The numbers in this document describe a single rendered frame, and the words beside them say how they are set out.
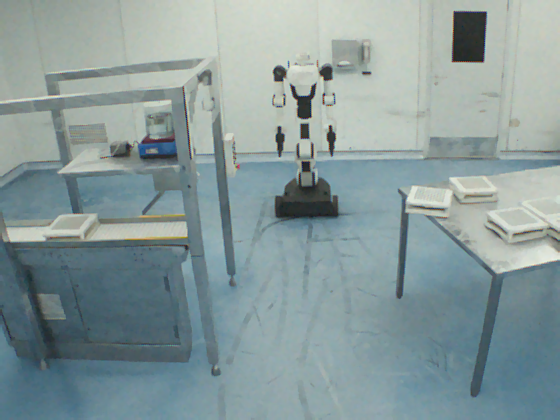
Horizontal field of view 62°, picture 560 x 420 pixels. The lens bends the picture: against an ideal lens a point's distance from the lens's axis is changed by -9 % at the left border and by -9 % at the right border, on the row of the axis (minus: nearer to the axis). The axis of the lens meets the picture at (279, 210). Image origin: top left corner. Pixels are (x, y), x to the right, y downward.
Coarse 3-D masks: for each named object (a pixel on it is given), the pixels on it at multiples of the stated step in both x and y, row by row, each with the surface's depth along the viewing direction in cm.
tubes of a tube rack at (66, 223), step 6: (66, 216) 273; (72, 216) 274; (78, 216) 272; (84, 216) 271; (60, 222) 266; (66, 222) 267; (72, 222) 267; (78, 222) 265; (54, 228) 259; (60, 228) 259; (66, 228) 259; (72, 228) 259; (78, 228) 259
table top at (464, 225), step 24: (552, 168) 335; (408, 192) 307; (504, 192) 299; (528, 192) 298; (552, 192) 296; (432, 216) 274; (456, 216) 272; (480, 216) 270; (456, 240) 250; (480, 240) 245; (504, 240) 244; (528, 240) 242; (552, 240) 240; (480, 264) 230; (504, 264) 223; (528, 264) 221; (552, 264) 223
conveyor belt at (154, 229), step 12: (12, 228) 281; (24, 228) 280; (36, 228) 280; (108, 228) 275; (120, 228) 274; (132, 228) 273; (144, 228) 273; (156, 228) 272; (168, 228) 271; (180, 228) 271; (12, 240) 266; (36, 240) 265
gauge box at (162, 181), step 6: (156, 174) 261; (162, 174) 261; (168, 174) 261; (174, 174) 261; (156, 180) 262; (162, 180) 262; (168, 180) 262; (174, 180) 262; (156, 186) 264; (162, 186) 264; (168, 186) 264; (174, 186) 263; (180, 186) 263
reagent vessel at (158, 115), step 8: (144, 104) 238; (152, 104) 237; (160, 104) 236; (168, 104) 237; (144, 112) 239; (152, 112) 236; (160, 112) 236; (168, 112) 239; (152, 120) 237; (160, 120) 238; (168, 120) 240; (152, 128) 239; (160, 128) 239; (168, 128) 241; (152, 136) 241; (160, 136) 241; (168, 136) 243
